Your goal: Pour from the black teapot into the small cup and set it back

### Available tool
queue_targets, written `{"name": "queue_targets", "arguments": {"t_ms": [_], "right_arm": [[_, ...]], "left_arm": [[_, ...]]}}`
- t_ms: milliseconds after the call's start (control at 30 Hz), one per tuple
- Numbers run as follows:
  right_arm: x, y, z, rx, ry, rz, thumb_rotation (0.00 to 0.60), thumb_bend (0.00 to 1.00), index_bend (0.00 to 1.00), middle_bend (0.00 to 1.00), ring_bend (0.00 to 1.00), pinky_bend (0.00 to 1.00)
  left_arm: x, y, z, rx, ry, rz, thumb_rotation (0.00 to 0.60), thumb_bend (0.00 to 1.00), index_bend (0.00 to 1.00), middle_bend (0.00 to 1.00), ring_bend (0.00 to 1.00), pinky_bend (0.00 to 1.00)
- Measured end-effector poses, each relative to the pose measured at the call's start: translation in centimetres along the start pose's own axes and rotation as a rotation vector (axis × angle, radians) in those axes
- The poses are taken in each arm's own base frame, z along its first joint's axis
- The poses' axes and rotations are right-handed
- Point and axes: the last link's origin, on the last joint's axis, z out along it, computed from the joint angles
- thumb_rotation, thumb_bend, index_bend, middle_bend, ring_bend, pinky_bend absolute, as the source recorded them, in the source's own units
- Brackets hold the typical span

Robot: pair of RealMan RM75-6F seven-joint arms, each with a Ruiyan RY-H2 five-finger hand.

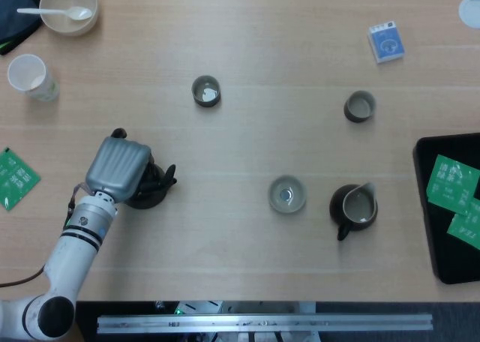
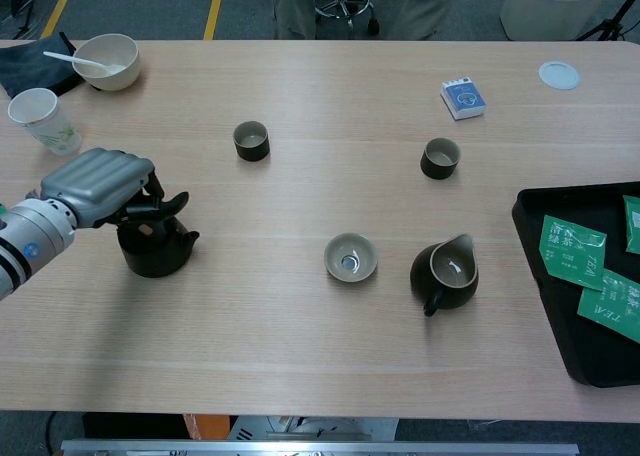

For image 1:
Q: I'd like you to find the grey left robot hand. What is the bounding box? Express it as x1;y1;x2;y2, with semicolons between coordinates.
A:
85;127;168;204

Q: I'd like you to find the black teapot with handle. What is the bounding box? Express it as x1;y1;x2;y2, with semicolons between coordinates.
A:
123;163;177;211

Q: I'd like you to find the dark cylindrical teacup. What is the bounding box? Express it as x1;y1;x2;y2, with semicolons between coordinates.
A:
190;75;221;108
343;90;377;124

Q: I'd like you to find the green tea packet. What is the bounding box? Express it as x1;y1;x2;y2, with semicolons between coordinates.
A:
446;198;480;251
0;147;41;212
426;154;480;216

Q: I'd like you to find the white paper cup green print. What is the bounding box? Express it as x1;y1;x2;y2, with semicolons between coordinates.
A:
7;53;60;103

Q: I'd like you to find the cream bowl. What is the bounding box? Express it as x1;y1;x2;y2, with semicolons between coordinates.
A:
39;0;100;37

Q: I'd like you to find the white plastic spoon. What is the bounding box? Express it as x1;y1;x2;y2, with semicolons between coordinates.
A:
16;6;93;22

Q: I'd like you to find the wide grey tea bowl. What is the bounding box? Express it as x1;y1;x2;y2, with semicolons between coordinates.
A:
268;175;308;214

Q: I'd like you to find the dark grey cloth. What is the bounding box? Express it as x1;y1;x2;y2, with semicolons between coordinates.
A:
0;0;43;56

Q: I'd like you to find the blue and white card box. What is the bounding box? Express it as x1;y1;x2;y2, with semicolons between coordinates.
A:
367;20;406;65

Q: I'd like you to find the black plastic tray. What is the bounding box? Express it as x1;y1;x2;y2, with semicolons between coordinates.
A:
412;132;480;286

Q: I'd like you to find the grey round table cap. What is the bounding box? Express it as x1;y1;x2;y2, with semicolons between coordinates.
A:
457;0;480;30

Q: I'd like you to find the dark arm cable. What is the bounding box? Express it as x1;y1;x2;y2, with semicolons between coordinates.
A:
0;183;91;289

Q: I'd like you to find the aluminium rail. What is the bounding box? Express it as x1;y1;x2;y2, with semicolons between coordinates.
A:
96;313;434;335

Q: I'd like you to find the dark tea pitcher with handle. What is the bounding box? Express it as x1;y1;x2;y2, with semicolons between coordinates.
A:
328;181;379;242

